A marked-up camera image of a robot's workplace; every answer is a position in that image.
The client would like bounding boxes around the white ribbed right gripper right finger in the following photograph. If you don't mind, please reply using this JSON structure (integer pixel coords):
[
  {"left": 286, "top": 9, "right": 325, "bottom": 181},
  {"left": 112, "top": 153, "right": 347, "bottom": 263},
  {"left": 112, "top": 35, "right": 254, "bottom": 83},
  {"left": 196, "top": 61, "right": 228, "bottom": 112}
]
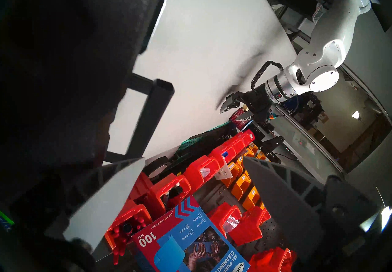
[{"left": 243, "top": 157, "right": 326, "bottom": 263}]

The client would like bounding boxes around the white ribbed right gripper left finger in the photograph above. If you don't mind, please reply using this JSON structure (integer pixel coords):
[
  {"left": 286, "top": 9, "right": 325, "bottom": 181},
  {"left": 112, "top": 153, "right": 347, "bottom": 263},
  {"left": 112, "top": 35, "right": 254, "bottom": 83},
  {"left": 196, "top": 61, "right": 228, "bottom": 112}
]
[{"left": 63, "top": 157, "right": 145, "bottom": 253}]

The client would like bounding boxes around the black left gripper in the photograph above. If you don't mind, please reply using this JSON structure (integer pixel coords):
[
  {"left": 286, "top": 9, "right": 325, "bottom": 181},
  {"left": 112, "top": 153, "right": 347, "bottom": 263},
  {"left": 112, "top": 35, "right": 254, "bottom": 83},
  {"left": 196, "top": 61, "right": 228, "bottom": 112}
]
[{"left": 220, "top": 83, "right": 276, "bottom": 124}]

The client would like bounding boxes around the black plastic tool box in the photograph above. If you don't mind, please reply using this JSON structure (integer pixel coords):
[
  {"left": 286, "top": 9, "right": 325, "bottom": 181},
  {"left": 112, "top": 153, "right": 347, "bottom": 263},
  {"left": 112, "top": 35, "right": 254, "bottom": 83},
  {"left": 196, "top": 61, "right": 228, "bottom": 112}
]
[{"left": 0, "top": 0, "right": 175, "bottom": 183}]

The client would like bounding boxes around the blue cleaning cloths box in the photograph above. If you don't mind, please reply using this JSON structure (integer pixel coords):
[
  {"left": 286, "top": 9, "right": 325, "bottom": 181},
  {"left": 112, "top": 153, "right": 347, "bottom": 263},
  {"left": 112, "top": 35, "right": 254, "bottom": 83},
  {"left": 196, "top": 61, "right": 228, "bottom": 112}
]
[{"left": 132, "top": 195, "right": 250, "bottom": 272}]

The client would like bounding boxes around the dark grey pegboard panel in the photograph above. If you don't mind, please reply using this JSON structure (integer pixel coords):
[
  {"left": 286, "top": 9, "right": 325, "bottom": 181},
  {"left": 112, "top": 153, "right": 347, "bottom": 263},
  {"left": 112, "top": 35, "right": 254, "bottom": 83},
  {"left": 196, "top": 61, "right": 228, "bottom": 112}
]
[{"left": 190, "top": 140, "right": 297, "bottom": 272}]

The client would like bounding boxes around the black metal fixture stand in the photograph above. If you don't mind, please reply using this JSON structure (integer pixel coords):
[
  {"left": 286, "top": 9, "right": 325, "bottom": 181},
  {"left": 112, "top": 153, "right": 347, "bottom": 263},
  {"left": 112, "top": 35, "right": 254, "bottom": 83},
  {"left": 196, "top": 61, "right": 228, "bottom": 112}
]
[{"left": 254, "top": 121, "right": 286, "bottom": 165}]

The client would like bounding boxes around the green cutting mat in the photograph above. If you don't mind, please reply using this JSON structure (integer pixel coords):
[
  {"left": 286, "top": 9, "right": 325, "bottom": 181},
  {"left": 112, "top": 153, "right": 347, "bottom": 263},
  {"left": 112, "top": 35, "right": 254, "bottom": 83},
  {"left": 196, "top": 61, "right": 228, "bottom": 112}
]
[{"left": 179, "top": 121, "right": 234, "bottom": 153}]

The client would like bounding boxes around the black tape roll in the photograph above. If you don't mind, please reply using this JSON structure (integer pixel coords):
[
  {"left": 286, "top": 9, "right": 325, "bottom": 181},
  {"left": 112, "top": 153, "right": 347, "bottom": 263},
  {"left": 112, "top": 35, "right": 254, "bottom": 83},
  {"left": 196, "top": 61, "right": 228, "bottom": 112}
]
[{"left": 143, "top": 156, "right": 172, "bottom": 180}]

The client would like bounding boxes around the red wire spool blue label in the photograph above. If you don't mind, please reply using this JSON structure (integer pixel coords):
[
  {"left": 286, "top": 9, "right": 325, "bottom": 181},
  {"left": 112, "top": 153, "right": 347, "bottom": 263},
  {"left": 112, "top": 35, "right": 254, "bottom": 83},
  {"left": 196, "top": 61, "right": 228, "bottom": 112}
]
[{"left": 230, "top": 109, "right": 255, "bottom": 131}]

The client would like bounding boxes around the black braided left wrist cable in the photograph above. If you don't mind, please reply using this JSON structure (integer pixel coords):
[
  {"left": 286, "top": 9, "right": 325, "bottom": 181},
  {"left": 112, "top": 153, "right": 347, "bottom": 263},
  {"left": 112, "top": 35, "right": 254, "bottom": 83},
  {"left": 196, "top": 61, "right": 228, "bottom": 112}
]
[{"left": 251, "top": 61, "right": 284, "bottom": 91}]

